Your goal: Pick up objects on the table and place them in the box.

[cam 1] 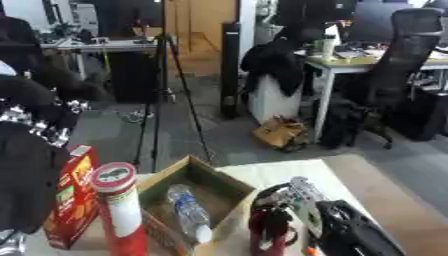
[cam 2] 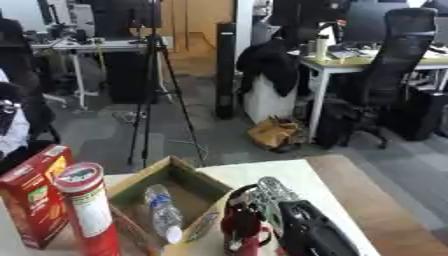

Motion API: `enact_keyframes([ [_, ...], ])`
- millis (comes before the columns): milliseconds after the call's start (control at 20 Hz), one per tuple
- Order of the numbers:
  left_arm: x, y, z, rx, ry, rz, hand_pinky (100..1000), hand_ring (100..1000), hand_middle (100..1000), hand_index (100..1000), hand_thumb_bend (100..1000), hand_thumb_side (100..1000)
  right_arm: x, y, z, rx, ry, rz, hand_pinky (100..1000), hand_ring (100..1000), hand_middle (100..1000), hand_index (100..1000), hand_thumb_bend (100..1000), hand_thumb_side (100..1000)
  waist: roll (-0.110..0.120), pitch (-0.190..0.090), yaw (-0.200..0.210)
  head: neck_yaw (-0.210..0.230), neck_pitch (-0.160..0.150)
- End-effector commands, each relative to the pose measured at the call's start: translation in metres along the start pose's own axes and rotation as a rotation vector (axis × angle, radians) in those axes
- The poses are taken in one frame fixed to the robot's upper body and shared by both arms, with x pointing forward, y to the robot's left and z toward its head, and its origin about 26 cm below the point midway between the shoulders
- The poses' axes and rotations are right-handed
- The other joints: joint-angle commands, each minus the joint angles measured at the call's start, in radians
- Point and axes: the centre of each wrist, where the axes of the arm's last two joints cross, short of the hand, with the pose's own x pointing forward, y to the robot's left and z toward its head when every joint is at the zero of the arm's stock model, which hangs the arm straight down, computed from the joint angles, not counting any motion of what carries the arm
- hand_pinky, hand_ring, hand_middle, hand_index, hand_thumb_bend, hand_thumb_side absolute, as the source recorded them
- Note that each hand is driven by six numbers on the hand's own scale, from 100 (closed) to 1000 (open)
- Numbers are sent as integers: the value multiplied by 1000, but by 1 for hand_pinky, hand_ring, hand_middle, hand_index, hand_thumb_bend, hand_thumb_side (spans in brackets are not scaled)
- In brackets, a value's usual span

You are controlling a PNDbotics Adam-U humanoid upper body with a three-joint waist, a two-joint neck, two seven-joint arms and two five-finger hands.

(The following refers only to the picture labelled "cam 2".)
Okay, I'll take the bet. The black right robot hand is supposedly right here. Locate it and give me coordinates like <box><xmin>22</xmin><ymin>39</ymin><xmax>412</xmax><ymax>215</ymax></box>
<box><xmin>218</xmin><ymin>183</ymin><xmax>272</xmax><ymax>256</ymax></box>

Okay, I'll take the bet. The red mug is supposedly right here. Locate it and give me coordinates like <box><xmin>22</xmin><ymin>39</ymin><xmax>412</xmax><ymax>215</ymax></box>
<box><xmin>222</xmin><ymin>195</ymin><xmax>277</xmax><ymax>256</ymax></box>

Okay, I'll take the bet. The tan cardboard box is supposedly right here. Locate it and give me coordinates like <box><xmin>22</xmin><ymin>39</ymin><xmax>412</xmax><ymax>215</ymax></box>
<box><xmin>106</xmin><ymin>155</ymin><xmax>235</xmax><ymax>256</ymax></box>

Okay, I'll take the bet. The red cracker box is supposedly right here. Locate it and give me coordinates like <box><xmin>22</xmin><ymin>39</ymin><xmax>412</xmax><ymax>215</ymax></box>
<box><xmin>0</xmin><ymin>143</ymin><xmax>77</xmax><ymax>251</ymax></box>

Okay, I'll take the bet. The clear plastic water bottle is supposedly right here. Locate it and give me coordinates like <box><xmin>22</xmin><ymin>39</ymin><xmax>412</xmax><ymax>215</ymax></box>
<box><xmin>141</xmin><ymin>183</ymin><xmax>186</xmax><ymax>245</ymax></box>

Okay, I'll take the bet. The brown bag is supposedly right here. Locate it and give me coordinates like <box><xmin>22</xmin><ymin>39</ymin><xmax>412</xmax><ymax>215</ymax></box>
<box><xmin>246</xmin><ymin>116</ymin><xmax>308</xmax><ymax>154</ymax></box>

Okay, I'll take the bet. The white cabinet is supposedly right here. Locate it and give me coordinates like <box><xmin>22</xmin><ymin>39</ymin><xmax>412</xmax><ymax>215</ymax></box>
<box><xmin>241</xmin><ymin>73</ymin><xmax>300</xmax><ymax>125</ymax></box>

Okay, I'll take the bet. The black backpack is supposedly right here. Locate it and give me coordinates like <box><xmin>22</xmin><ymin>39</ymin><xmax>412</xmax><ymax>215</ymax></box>
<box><xmin>313</xmin><ymin>98</ymin><xmax>364</xmax><ymax>150</ymax></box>

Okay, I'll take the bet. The red chips can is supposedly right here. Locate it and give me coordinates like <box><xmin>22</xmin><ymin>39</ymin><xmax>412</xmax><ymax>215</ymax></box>
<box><xmin>54</xmin><ymin>161</ymin><xmax>123</xmax><ymax>256</ymax></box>

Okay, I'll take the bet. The black tall column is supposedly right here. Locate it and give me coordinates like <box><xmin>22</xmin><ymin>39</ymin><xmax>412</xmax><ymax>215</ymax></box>
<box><xmin>213</xmin><ymin>22</ymin><xmax>238</xmax><ymax>120</ymax></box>

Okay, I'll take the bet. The black jacket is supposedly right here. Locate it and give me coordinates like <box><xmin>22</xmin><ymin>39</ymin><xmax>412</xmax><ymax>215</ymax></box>
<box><xmin>234</xmin><ymin>40</ymin><xmax>303</xmax><ymax>98</ymax></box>

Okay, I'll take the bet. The black tripod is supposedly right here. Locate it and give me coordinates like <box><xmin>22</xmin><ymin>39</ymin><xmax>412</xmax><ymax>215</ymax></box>
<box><xmin>126</xmin><ymin>0</ymin><xmax>209</xmax><ymax>170</ymax></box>

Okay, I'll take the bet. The white desk with pale top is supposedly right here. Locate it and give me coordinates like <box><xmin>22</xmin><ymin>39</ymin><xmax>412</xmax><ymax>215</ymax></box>
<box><xmin>297</xmin><ymin>49</ymin><xmax>448</xmax><ymax>144</ymax></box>

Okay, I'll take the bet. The pale bottle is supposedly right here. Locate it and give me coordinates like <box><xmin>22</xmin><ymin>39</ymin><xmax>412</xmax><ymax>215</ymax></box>
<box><xmin>313</xmin><ymin>33</ymin><xmax>333</xmax><ymax>63</ymax></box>

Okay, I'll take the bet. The black computer tower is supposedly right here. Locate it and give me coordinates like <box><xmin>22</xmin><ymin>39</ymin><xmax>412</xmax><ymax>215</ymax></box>
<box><xmin>393</xmin><ymin>85</ymin><xmax>448</xmax><ymax>142</ymax></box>

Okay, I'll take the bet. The black office chair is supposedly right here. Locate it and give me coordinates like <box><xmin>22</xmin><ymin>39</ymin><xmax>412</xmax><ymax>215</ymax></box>
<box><xmin>341</xmin><ymin>7</ymin><xmax>441</xmax><ymax>150</ymax></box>

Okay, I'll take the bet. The white desk with cluttered top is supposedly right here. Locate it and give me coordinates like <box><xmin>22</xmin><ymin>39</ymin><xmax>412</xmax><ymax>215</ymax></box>
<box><xmin>29</xmin><ymin>36</ymin><xmax>175</xmax><ymax>112</ymax></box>

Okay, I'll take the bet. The black monitor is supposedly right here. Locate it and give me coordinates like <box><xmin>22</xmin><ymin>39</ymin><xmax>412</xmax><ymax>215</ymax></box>
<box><xmin>341</xmin><ymin>0</ymin><xmax>413</xmax><ymax>44</ymax></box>

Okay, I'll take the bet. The person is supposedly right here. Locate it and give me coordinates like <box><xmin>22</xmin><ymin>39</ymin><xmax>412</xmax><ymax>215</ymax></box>
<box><xmin>0</xmin><ymin>16</ymin><xmax>63</xmax><ymax>174</ymax></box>

